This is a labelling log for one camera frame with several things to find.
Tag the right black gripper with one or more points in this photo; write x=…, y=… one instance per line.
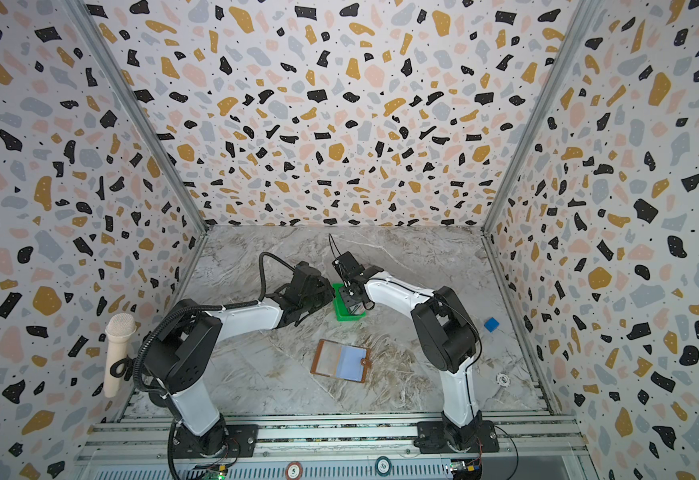
x=354, y=289

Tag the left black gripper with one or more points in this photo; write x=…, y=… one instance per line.
x=329, y=291

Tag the green plastic card tray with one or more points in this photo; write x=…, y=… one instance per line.
x=341, y=311

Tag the brown leather card holder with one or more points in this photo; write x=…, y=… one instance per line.
x=343, y=362

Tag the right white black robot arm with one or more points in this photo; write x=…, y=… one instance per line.
x=450, y=342

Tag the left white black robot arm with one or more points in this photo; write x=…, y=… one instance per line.
x=172, y=361

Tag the small blue cube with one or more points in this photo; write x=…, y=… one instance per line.
x=492, y=324

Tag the beige foam microphone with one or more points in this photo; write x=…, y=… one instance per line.
x=118, y=332

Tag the aluminium mounting rail frame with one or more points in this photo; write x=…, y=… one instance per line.
x=515, y=445

